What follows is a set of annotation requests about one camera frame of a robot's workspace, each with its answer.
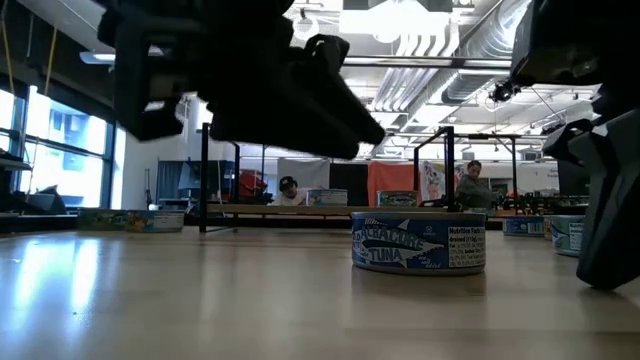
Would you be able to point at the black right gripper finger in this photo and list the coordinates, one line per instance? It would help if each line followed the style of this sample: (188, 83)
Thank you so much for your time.
(615, 210)

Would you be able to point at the black computer monitor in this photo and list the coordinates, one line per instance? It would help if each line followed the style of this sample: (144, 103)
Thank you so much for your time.
(572, 177)

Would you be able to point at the large window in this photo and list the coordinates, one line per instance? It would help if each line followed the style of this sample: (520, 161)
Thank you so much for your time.
(65, 150)

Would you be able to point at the white panel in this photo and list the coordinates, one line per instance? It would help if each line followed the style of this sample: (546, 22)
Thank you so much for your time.
(310, 172)

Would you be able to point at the black beam with strip lights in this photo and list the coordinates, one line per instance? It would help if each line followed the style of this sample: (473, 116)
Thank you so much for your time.
(400, 61)

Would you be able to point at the black ceiling spotlight cluster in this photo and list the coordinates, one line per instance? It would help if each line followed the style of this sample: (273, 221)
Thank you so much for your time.
(502, 91)

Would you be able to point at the blue albacore tuna can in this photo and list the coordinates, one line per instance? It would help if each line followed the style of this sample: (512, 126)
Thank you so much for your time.
(522, 226)
(400, 245)

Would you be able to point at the person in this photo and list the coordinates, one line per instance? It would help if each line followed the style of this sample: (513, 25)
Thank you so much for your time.
(472, 192)
(290, 197)

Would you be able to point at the orange panel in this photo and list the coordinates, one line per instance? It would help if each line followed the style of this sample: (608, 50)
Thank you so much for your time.
(390, 177)

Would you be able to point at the silver ventilation duct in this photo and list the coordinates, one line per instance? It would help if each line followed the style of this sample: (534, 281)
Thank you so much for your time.
(490, 45)

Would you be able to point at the green tuna can silver lid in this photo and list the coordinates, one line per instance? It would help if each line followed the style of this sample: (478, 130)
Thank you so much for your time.
(567, 235)

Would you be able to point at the colourful poster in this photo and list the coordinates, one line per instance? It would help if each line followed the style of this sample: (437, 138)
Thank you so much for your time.
(432, 182)

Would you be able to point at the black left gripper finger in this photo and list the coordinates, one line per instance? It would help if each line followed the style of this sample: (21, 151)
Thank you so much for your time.
(280, 130)
(335, 100)

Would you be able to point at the red object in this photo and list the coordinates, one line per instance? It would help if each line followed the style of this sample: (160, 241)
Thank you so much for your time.
(250, 184)

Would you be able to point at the black metal room frame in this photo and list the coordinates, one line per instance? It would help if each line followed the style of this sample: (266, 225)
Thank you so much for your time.
(514, 170)

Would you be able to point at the black panel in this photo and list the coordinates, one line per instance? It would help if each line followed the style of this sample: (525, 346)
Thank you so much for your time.
(350, 180)

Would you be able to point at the dark cabinet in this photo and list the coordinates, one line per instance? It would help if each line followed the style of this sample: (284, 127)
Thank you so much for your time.
(170, 185)

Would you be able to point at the black metal table frame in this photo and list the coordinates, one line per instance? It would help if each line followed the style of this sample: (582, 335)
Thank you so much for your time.
(40, 223)

